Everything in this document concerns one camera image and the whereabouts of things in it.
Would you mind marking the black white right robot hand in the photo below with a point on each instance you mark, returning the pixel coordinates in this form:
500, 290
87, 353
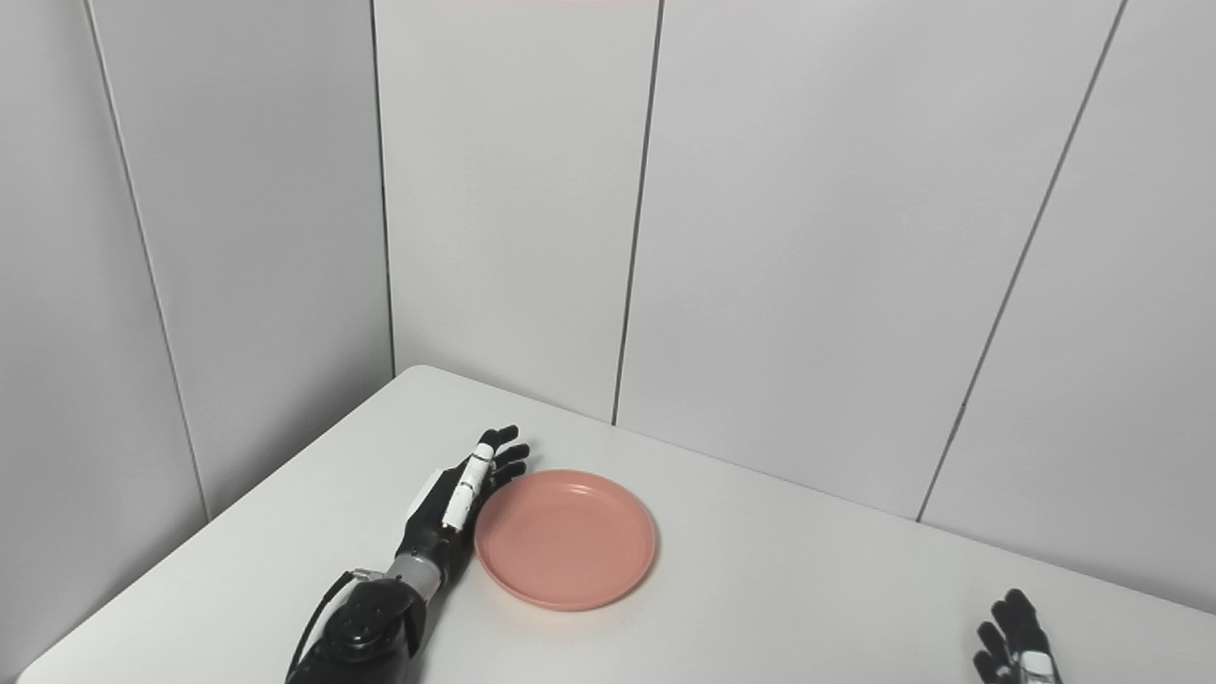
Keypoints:
1021, 646

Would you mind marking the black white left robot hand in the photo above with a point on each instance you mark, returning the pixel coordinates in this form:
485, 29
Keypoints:
442, 518

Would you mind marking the pink round plate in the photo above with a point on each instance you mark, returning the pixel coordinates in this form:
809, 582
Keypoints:
565, 541

